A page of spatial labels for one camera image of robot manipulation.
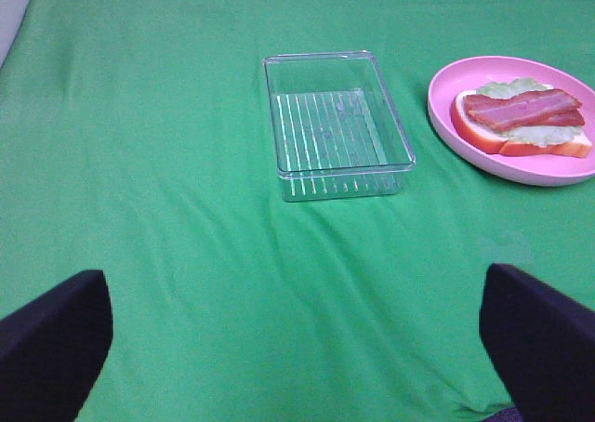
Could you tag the pink plate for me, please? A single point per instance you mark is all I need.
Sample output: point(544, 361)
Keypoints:
point(538, 170)

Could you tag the clear left plastic container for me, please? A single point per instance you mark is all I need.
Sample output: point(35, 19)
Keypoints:
point(336, 130)

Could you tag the toy bacon strip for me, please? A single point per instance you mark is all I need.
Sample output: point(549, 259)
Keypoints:
point(570, 118)
point(530, 103)

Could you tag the green tablecloth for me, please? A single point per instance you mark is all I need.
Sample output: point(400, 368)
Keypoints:
point(136, 139)

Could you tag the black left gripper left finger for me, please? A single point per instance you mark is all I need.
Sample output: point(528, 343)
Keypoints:
point(53, 350)

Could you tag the toy bread slice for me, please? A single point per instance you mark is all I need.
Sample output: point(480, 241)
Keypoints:
point(489, 143)

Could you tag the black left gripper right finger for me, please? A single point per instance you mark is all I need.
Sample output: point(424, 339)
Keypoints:
point(541, 344)

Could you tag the toy lettuce leaf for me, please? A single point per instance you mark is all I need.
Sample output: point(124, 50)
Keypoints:
point(541, 136)

